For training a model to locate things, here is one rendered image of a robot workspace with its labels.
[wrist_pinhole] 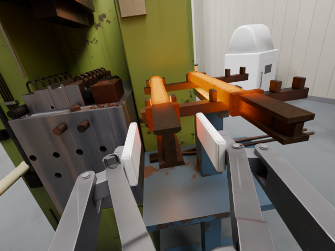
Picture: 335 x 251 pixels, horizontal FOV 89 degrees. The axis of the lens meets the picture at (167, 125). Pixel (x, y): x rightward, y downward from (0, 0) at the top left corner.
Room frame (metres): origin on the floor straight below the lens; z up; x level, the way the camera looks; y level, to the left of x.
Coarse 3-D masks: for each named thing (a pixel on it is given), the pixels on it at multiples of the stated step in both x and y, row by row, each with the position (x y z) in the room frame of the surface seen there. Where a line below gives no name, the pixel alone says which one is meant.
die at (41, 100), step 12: (108, 72) 0.97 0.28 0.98; (60, 84) 0.60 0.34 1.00; (72, 84) 0.62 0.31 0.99; (24, 96) 0.60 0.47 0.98; (36, 96) 0.60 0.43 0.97; (48, 96) 0.60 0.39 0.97; (60, 96) 0.60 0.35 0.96; (72, 96) 0.60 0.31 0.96; (36, 108) 0.60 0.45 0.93; (48, 108) 0.60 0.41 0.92; (60, 108) 0.60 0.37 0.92
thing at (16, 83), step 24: (0, 0) 0.78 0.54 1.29; (24, 24) 0.86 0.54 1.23; (48, 24) 1.04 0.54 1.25; (0, 48) 0.74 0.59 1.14; (24, 48) 0.80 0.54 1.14; (48, 48) 0.97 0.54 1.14; (0, 72) 0.74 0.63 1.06; (24, 72) 0.74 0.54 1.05; (48, 72) 0.89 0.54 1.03; (0, 96) 0.74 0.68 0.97; (0, 120) 0.74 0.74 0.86; (48, 216) 0.74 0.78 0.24
